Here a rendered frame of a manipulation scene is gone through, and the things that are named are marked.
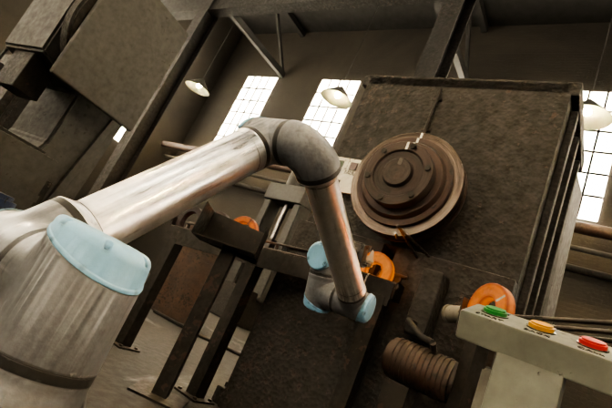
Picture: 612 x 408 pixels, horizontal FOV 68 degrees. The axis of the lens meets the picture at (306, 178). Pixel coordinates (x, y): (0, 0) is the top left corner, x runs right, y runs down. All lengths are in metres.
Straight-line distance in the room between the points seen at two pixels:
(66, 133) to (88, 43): 0.76
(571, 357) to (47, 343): 0.73
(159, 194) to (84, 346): 0.35
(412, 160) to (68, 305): 1.44
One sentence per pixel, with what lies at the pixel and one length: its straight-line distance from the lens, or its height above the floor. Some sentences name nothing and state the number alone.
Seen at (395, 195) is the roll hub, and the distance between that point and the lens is 1.78.
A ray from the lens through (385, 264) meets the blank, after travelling 1.80.
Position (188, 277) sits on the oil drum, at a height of 0.39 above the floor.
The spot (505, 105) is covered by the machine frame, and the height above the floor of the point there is 1.62.
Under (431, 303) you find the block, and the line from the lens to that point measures 1.67.
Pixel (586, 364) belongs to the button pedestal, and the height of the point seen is 0.56.
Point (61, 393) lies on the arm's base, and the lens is 0.67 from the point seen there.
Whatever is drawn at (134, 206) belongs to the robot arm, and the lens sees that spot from 0.88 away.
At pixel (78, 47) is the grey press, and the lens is 3.70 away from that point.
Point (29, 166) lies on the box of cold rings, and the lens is 3.41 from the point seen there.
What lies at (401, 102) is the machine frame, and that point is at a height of 1.59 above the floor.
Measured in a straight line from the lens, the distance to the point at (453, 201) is 1.79.
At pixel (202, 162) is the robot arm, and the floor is 0.66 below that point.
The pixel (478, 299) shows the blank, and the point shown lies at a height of 0.72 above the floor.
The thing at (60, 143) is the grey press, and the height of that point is 0.92.
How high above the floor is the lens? 0.45
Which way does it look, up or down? 16 degrees up
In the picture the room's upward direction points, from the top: 24 degrees clockwise
